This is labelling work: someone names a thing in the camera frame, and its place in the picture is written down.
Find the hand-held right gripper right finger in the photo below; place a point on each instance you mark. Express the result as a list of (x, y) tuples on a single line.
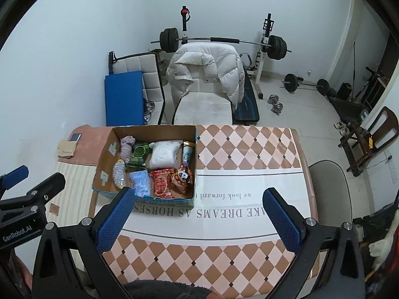
[(282, 221)]

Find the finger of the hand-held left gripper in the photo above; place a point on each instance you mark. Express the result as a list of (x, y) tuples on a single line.
[(46, 190), (15, 176)]

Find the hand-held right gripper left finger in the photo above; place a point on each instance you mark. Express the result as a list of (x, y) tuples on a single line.
[(115, 221)]

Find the blue tissue pack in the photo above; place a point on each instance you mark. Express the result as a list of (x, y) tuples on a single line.
[(140, 185)]

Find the silver mesh packet yellow trim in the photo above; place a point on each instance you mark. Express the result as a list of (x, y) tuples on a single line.
[(119, 174)]

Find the cardboard box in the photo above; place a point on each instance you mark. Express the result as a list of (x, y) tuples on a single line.
[(104, 174)]

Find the red snack packet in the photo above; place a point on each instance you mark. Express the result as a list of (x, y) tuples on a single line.
[(162, 183)]

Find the green packet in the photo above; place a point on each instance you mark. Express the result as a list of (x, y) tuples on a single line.
[(139, 155)]

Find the purple cloth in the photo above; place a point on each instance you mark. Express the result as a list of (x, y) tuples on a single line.
[(126, 149)]

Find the small orange snack packet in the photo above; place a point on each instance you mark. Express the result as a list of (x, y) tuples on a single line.
[(182, 179)]

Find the white plastic bag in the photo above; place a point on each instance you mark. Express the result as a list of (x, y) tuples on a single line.
[(163, 155)]

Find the teal and white tube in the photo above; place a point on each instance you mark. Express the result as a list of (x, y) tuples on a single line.
[(187, 157)]

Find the cream striped mat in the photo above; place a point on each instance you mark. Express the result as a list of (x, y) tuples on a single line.
[(74, 193)]

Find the beige cloth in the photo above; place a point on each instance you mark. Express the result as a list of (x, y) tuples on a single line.
[(67, 149)]

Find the smartphone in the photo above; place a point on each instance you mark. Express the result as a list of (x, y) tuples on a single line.
[(75, 137)]

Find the pink table mat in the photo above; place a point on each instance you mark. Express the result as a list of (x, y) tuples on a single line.
[(90, 146)]

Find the dark fleece clothing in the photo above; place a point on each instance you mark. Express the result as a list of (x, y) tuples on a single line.
[(168, 291)]

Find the white plush toy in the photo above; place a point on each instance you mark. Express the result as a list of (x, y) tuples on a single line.
[(382, 250)]

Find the pair of shoes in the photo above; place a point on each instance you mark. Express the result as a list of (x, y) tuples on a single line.
[(341, 127)]

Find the chrome dumbbell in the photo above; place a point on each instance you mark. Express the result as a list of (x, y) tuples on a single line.
[(277, 108), (272, 98)]

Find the chrome chair base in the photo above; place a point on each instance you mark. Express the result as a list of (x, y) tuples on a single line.
[(149, 110)]

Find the black weight bench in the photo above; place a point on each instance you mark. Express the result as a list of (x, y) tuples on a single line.
[(247, 106)]

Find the black exercise machine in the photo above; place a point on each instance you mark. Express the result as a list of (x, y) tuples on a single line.
[(349, 107)]

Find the white office chair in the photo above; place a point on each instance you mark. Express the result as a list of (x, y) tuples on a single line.
[(202, 109)]

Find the short barbell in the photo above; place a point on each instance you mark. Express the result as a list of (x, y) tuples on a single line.
[(322, 87)]

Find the dark wooden chair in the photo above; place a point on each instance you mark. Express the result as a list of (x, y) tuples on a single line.
[(385, 124)]

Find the black speaker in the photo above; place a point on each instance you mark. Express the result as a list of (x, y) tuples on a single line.
[(346, 90)]

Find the white padded chair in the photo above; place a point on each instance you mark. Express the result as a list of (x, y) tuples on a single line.
[(146, 71)]

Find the white barbell rack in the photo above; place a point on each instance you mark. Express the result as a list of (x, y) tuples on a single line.
[(265, 56)]

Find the white puffer jacket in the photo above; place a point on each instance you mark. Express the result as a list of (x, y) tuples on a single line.
[(202, 68)]

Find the long barbell with black plates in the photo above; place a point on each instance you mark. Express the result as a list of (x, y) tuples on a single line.
[(277, 47)]

